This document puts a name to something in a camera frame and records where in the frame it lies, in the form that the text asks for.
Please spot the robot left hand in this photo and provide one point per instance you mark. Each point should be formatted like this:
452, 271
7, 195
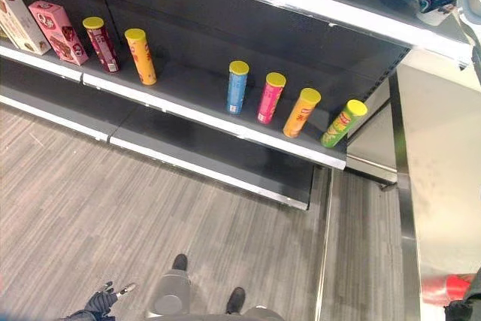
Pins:
100, 302

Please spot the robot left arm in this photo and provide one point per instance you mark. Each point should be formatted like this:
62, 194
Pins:
79, 315

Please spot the robot left dark foot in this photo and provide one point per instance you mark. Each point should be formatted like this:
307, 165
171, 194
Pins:
180, 262

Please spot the robot dark foot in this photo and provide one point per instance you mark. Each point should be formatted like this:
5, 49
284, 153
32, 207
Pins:
236, 300
180, 262

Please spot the dark shelf board white edge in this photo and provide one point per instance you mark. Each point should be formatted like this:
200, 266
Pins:
338, 1

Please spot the robot right dark foot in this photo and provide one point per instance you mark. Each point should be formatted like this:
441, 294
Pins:
236, 300

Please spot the robot right silver leg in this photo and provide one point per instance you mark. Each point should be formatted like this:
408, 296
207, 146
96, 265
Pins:
263, 313

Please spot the green chip can yellow lid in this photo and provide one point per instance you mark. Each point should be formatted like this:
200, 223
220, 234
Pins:
340, 125

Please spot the orange chip can yellow lid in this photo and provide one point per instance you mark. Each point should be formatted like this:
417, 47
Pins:
143, 58
300, 114

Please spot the dark base shelf board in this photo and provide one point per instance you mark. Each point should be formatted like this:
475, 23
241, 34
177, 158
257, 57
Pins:
210, 152
56, 103

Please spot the pink chip can yellow lid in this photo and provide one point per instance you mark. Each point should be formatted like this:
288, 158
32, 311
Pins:
270, 99

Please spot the blue chip can yellow lid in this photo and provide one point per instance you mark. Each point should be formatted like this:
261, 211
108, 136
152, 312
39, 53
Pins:
236, 89

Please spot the long dark shelf board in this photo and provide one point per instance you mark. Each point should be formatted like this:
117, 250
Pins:
195, 88

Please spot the dark shelf back panel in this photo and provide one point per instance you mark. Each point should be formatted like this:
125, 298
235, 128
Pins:
195, 24

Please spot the short dark shelf board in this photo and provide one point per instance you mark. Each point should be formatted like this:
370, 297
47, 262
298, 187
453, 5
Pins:
37, 61

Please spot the maroon chip can yellow lid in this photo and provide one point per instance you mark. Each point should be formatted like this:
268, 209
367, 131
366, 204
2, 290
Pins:
103, 46

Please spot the pink snack box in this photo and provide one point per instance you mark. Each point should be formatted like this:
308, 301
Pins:
58, 33

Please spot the white biscuit box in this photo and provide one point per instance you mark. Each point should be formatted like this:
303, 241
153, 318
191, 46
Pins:
19, 20

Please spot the red chip can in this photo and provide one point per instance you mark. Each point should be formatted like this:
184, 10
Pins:
445, 289

